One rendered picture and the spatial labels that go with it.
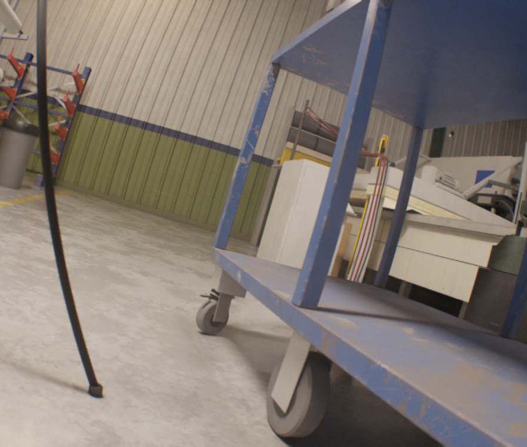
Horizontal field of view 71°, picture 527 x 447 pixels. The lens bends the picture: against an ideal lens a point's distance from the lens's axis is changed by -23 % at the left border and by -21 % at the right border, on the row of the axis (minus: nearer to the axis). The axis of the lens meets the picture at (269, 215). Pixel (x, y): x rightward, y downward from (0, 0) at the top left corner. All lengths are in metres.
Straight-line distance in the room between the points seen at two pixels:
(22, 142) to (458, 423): 4.65
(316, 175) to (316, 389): 3.36
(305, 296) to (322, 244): 0.10
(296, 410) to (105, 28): 7.76
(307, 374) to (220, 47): 7.60
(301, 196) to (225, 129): 4.05
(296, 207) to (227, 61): 4.59
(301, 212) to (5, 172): 3.10
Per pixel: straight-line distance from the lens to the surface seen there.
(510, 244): 2.16
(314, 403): 0.85
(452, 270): 3.47
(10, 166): 4.80
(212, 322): 1.55
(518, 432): 0.47
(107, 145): 7.72
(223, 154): 7.84
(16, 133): 4.78
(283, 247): 4.03
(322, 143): 7.58
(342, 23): 1.22
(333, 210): 0.84
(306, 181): 4.06
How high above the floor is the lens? 0.43
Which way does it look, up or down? 1 degrees up
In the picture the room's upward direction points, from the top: 16 degrees clockwise
